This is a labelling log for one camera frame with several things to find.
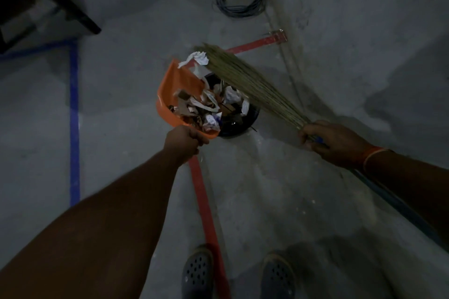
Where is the person's right hand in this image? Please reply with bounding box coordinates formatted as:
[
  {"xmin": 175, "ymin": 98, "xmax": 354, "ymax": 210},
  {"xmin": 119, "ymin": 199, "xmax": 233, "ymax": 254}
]
[{"xmin": 299, "ymin": 120, "xmax": 374, "ymax": 171}]

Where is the person's left hand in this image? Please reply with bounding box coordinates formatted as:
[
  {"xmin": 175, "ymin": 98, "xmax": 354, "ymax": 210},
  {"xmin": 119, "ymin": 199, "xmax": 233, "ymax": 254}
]
[{"xmin": 163, "ymin": 125, "xmax": 210, "ymax": 168}]

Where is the black bucket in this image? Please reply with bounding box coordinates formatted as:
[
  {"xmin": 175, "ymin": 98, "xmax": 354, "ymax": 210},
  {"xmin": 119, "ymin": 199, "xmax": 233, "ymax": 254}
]
[{"xmin": 203, "ymin": 71, "xmax": 261, "ymax": 139}]

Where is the black plastic table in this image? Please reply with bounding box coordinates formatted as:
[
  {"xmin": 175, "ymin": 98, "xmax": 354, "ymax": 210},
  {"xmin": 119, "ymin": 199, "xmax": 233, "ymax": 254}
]
[{"xmin": 0, "ymin": 0, "xmax": 103, "ymax": 54}]

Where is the person's right forearm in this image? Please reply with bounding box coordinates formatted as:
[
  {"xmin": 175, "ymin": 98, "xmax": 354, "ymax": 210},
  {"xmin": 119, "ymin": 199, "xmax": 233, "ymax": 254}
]
[{"xmin": 364, "ymin": 149, "xmax": 449, "ymax": 240}]

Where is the person's left forearm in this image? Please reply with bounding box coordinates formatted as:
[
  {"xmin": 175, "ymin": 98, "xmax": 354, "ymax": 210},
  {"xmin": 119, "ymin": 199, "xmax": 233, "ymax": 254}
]
[{"xmin": 0, "ymin": 151, "xmax": 183, "ymax": 299}]

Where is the grass broom with metal handle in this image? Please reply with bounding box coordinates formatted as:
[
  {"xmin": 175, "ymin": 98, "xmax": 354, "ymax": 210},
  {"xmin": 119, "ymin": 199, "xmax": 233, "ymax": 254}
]
[{"xmin": 195, "ymin": 43, "xmax": 449, "ymax": 252}]

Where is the orange wrist band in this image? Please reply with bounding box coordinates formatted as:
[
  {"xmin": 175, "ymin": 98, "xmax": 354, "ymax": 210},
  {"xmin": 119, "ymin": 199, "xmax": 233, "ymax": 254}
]
[{"xmin": 361, "ymin": 146, "xmax": 388, "ymax": 173}]

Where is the grey perforated clog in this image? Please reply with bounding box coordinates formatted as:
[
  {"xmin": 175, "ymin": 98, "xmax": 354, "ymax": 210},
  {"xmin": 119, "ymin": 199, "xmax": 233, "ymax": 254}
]
[
  {"xmin": 181, "ymin": 246, "xmax": 215, "ymax": 299},
  {"xmin": 259, "ymin": 251, "xmax": 297, "ymax": 299}
]

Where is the orange plastic dustpan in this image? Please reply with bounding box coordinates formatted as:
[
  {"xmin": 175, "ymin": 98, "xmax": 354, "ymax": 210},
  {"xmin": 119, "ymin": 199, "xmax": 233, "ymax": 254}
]
[{"xmin": 156, "ymin": 58, "xmax": 221, "ymax": 140}]

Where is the pile of paper scraps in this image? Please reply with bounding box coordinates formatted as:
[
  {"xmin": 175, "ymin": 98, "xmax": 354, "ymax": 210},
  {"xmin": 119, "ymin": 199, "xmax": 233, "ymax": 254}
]
[{"xmin": 168, "ymin": 50, "xmax": 250, "ymax": 133}]

